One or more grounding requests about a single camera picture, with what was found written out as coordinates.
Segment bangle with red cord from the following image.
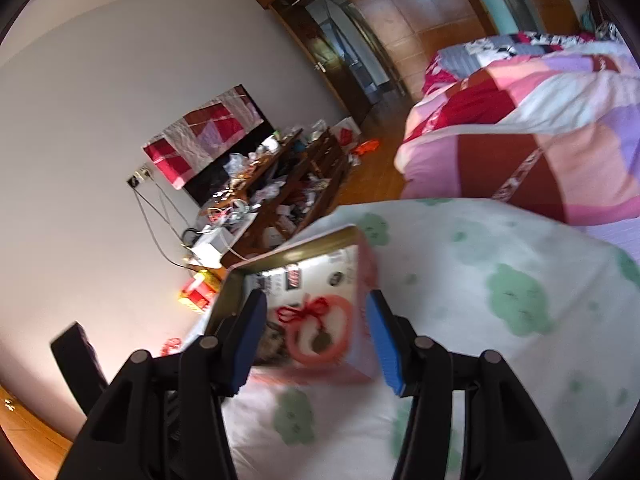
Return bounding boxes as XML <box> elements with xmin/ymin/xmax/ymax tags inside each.
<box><xmin>276</xmin><ymin>295</ymin><xmax>353</xmax><ymax>367</ymax></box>

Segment black white print pillow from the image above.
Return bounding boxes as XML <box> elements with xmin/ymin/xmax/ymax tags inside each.
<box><xmin>594</xmin><ymin>20</ymin><xmax>624</xmax><ymax>44</ymax></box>

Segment lavender bed sheet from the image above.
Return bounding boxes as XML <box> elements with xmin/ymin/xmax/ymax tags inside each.
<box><xmin>582</xmin><ymin>210</ymin><xmax>640</xmax><ymax>263</ymax></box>

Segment wooden bed headboard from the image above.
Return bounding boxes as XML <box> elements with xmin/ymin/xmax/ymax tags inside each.
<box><xmin>586</xmin><ymin>0</ymin><xmax>621</xmax><ymax>36</ymax></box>

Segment clear plastic bag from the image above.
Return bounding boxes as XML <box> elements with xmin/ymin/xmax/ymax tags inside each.
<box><xmin>222</xmin><ymin>152</ymin><xmax>249</xmax><ymax>177</ymax></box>

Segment chain necklaces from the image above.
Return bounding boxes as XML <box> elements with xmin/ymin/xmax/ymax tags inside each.
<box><xmin>255</xmin><ymin>327</ymin><xmax>290</xmax><ymax>365</ymax></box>

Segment pink patchwork quilt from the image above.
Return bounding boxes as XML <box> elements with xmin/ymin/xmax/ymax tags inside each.
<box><xmin>392</xmin><ymin>40</ymin><xmax>640</xmax><ymax>226</ymax></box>

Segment wall power outlet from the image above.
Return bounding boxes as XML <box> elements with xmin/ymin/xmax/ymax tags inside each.
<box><xmin>127</xmin><ymin>164</ymin><xmax>154</xmax><ymax>189</ymax></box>

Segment hanging power cables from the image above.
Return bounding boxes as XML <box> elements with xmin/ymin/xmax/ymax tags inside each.
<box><xmin>130</xmin><ymin>180</ymin><xmax>201</xmax><ymax>267</ymax></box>

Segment white bag red print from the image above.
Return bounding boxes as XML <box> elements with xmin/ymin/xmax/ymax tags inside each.
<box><xmin>331</xmin><ymin>117</ymin><xmax>362</xmax><ymax>149</ymax></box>

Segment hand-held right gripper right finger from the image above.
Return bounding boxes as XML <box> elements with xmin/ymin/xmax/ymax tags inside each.
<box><xmin>364</xmin><ymin>289</ymin><xmax>573</xmax><ymax>480</ymax></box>

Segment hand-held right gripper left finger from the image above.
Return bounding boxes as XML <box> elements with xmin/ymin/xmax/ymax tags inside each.
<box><xmin>55</xmin><ymin>289</ymin><xmax>268</xmax><ymax>480</ymax></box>

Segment dark wooden door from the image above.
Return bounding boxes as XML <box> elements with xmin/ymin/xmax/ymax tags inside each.
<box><xmin>286</xmin><ymin>19</ymin><xmax>375</xmax><ymax>122</ymax></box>

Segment red and yellow box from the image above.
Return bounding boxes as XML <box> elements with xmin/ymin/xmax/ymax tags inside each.
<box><xmin>178</xmin><ymin>270</ymin><xmax>221</xmax><ymax>314</ymax></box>

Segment grey striped cartoon blanket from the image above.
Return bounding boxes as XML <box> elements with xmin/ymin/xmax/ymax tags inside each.
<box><xmin>422</xmin><ymin>31</ymin><xmax>601</xmax><ymax>96</ymax></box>

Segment red patchwork television cover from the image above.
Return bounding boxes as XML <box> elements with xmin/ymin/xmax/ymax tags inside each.
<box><xmin>142</xmin><ymin>85</ymin><xmax>264</xmax><ymax>191</ymax></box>

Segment pile of cluttered household things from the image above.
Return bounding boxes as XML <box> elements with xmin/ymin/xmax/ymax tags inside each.
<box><xmin>200</xmin><ymin>120</ymin><xmax>351</xmax><ymax>243</ymax></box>

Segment pink tin box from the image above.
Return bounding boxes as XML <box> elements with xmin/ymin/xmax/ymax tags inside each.
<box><xmin>202</xmin><ymin>225</ymin><xmax>381</xmax><ymax>386</ymax></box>

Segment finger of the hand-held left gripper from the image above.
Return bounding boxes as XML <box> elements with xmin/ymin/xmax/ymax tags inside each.
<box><xmin>50</xmin><ymin>321</ymin><xmax>109</xmax><ymax>426</ymax></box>

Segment white cloth green cloud print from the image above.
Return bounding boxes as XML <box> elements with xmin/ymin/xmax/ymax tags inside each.
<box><xmin>180</xmin><ymin>197</ymin><xmax>640</xmax><ymax>480</ymax></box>

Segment wooden television cabinet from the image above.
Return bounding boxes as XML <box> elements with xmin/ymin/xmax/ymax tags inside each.
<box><xmin>185</xmin><ymin>127</ymin><xmax>353</xmax><ymax>271</ymax></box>

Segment white box appliance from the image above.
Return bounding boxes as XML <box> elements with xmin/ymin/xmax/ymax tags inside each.
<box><xmin>191</xmin><ymin>226</ymin><xmax>237</xmax><ymax>267</ymax></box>

